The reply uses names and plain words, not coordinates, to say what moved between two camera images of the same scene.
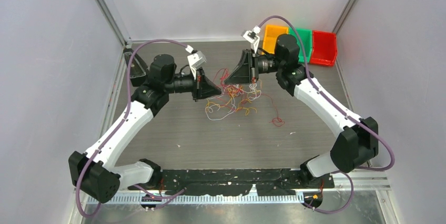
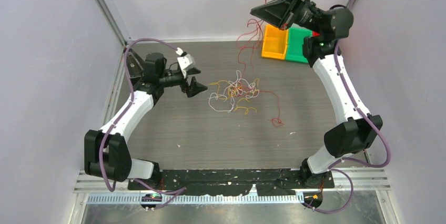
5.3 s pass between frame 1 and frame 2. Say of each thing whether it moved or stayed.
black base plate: stayed
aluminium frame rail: stayed
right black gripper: moved
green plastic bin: stayed
